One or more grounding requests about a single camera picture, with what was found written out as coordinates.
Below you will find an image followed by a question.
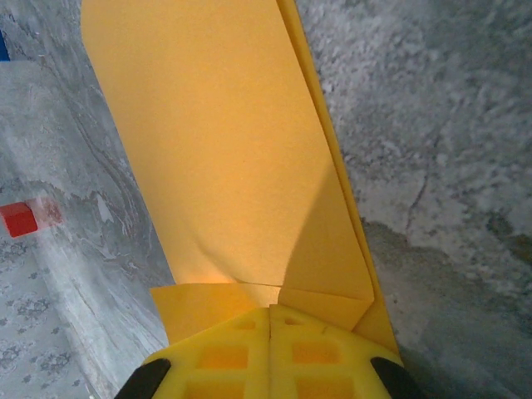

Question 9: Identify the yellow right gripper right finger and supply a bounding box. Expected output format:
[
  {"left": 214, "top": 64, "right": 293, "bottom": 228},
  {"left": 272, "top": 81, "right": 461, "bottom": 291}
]
[{"left": 268, "top": 303, "right": 421, "bottom": 399}]

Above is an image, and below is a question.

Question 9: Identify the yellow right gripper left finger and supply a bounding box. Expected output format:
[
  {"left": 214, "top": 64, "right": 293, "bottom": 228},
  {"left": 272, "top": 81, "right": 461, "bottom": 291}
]
[{"left": 114, "top": 307, "right": 272, "bottom": 399}]

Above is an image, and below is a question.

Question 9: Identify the orange paper sheet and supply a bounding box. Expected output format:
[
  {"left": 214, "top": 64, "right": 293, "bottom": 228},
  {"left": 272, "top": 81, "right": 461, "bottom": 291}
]
[{"left": 80, "top": 0, "right": 401, "bottom": 363}]

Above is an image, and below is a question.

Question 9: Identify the red cube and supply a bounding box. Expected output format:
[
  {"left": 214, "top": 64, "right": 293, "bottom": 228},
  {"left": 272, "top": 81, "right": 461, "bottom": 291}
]
[{"left": 0, "top": 201, "right": 39, "bottom": 239}]

